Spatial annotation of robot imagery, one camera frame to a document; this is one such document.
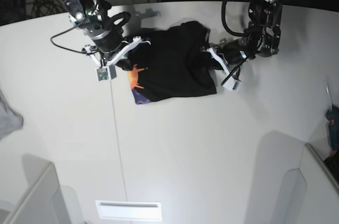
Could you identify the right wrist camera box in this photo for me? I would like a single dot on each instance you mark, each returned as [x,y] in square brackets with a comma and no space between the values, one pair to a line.
[106,73]

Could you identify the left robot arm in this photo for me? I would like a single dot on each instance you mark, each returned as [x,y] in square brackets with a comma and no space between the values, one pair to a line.
[260,38]

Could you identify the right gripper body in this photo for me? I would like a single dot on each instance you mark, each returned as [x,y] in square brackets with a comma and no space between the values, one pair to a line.
[112,47]

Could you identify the grey cloth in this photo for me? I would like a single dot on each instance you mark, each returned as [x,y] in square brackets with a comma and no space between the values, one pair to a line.
[10,120]

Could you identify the black T-shirt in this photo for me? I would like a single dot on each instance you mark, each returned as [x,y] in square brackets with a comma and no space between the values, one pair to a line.
[172,66]

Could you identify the black keyboard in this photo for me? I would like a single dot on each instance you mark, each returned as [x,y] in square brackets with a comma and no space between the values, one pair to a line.
[332,163]

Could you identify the white left bin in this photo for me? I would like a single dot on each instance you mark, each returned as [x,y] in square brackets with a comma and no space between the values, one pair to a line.
[43,200]

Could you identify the blue glue gun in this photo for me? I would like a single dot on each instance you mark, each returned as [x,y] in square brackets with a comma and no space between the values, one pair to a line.
[331,116]

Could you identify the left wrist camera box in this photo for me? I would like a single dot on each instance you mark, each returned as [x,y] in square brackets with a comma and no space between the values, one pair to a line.
[232,84]

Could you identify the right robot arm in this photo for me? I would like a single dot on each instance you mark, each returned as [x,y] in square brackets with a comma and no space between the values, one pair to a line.
[92,17]

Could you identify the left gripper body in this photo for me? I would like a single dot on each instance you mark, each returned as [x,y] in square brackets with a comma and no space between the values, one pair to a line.
[231,56]

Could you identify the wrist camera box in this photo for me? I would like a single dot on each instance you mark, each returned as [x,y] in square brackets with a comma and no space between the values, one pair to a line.
[106,73]
[232,84]

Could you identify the white bin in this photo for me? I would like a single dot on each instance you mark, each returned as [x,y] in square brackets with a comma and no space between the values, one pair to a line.
[43,200]
[309,194]

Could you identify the white right bin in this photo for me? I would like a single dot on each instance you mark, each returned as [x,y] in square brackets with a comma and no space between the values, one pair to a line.
[309,194]

